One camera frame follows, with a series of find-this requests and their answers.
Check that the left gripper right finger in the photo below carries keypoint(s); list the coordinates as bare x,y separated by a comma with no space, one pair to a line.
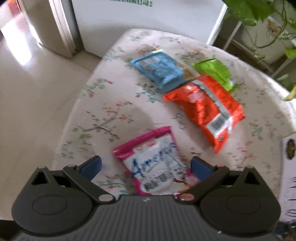
209,177

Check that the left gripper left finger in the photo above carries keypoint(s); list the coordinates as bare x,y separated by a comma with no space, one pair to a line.
81,176

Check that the pink white snack bag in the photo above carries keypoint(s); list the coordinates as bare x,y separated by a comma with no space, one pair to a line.
153,163

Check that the orange red snack bag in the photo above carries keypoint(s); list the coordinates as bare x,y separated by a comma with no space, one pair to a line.
210,107

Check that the cardboard milk box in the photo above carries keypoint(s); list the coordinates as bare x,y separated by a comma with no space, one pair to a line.
287,185

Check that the green snack pack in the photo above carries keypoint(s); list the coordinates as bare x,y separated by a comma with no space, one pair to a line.
216,69

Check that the light blue cookie pack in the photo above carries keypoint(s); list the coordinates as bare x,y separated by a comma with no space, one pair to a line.
162,70

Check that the floral tablecloth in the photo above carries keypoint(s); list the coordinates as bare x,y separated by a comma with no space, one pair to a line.
118,104

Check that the white plant stand shelf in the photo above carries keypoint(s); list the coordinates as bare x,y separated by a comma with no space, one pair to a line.
273,69

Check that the white square planter pot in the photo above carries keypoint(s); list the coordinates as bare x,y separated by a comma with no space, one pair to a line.
264,33

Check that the white refrigerator with logo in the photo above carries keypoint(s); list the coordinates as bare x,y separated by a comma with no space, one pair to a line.
98,24

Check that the pothos plant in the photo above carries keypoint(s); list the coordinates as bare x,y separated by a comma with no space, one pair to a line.
251,12

